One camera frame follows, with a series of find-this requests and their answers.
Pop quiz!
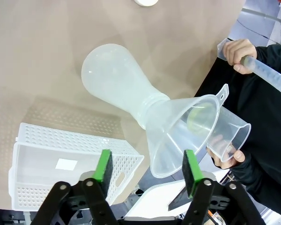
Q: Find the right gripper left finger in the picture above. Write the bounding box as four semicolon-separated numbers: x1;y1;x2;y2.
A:
36;149;119;225

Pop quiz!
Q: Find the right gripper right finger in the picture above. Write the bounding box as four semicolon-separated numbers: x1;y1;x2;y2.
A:
182;149;263;225

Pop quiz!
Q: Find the clear plastic funnel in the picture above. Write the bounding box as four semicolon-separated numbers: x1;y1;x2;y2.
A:
147;83;230;180

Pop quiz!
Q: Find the clear plastic beaker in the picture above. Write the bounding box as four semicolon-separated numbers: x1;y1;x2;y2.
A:
186;102;252;163

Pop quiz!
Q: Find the translucent plastic conical flask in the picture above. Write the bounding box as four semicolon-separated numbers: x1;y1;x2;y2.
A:
81;43;170;131

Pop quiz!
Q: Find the clear plastic graduated cylinder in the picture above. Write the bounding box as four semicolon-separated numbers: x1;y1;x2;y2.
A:
216;38;281;103

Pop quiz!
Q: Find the white round flask cap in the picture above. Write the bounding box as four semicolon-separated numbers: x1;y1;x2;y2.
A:
133;0;160;7

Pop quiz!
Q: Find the person's right forearm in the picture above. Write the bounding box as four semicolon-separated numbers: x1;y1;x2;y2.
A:
252;45;281;79

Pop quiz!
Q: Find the person's left forearm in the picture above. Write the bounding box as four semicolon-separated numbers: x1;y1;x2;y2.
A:
231;153;281;217

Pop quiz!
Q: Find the person's left hand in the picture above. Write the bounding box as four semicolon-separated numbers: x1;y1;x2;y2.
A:
206;135;247;170

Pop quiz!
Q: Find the person's right hand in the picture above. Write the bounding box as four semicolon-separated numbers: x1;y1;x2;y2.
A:
222;38;259;75

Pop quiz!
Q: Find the white paper label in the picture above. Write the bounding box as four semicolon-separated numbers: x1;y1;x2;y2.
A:
55;158;78;171

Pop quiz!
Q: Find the white perforated plastic basket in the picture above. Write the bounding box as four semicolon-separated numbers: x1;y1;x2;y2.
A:
7;121;145;212

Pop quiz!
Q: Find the person in black sweater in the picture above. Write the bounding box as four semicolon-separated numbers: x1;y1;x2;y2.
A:
193;44;281;217

